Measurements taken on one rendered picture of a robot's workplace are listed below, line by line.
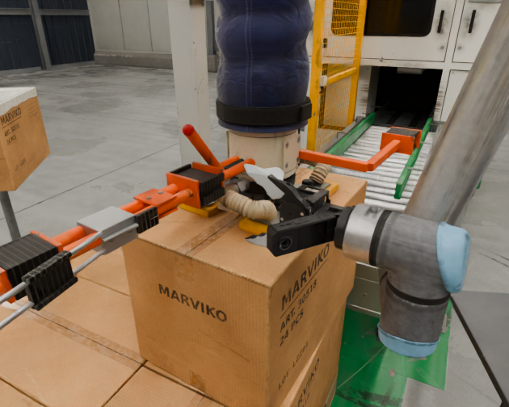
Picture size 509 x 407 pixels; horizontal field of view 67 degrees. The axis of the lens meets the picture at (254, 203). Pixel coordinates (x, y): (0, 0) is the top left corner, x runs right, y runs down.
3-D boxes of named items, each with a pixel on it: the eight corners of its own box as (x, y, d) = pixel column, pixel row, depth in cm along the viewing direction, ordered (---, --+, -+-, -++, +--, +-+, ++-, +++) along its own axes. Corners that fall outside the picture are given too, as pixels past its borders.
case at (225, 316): (254, 254, 152) (254, 157, 135) (353, 287, 134) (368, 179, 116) (140, 356, 106) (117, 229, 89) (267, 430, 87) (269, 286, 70)
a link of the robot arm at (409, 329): (429, 320, 69) (443, 261, 63) (441, 371, 58) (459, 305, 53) (374, 312, 71) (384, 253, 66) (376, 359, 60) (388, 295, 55)
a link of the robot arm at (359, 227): (365, 276, 58) (373, 219, 54) (335, 266, 61) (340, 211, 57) (384, 249, 65) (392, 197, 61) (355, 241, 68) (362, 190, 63)
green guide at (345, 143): (362, 120, 347) (363, 110, 343) (374, 121, 343) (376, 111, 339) (295, 180, 219) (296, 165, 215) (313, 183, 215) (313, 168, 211)
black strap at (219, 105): (251, 102, 108) (251, 86, 107) (327, 111, 97) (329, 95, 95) (196, 117, 92) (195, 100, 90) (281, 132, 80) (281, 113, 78)
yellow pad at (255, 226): (307, 182, 114) (308, 165, 112) (338, 189, 109) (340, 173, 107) (237, 228, 89) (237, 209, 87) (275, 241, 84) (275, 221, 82)
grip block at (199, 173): (193, 185, 87) (191, 160, 84) (228, 195, 82) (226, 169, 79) (166, 198, 81) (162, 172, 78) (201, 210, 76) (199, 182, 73)
